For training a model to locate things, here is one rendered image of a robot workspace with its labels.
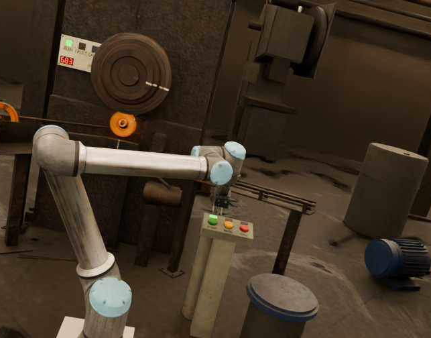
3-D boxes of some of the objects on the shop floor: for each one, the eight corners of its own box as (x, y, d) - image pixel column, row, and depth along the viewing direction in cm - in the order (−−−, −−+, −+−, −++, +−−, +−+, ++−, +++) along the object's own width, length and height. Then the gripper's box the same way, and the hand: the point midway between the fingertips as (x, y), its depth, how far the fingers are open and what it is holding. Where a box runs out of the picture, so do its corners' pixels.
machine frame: (59, 189, 348) (94, -36, 305) (187, 216, 356) (238, 2, 313) (22, 222, 277) (59, -64, 234) (181, 255, 285) (246, -15, 242)
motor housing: (131, 255, 270) (148, 177, 257) (165, 262, 271) (183, 185, 258) (128, 264, 257) (145, 183, 244) (163, 271, 259) (181, 192, 246)
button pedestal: (177, 320, 216) (204, 210, 201) (222, 329, 218) (252, 220, 203) (174, 340, 200) (204, 222, 185) (223, 349, 202) (256, 234, 187)
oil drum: (336, 213, 471) (360, 137, 450) (385, 224, 476) (413, 149, 454) (353, 235, 414) (383, 149, 392) (409, 247, 418) (442, 163, 397)
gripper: (215, 184, 173) (204, 221, 185) (236, 188, 173) (224, 226, 185) (216, 172, 180) (206, 209, 192) (236, 177, 180) (225, 213, 192)
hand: (216, 211), depth 190 cm, fingers closed
